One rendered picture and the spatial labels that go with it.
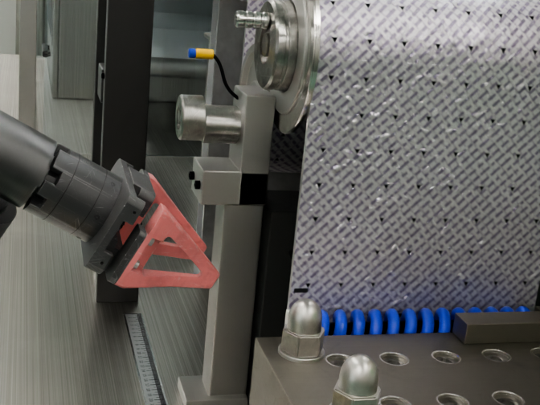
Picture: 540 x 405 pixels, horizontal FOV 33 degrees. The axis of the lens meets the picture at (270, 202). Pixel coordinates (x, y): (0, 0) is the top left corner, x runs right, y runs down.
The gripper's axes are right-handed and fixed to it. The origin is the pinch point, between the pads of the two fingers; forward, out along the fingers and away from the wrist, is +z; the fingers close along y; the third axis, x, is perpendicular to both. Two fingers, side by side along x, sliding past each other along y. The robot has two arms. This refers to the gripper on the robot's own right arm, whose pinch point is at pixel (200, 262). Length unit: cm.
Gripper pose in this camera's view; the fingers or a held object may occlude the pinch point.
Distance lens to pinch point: 74.2
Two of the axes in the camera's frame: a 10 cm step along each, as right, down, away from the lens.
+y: 2.3, 3.2, -9.2
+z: 8.0, 4.7, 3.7
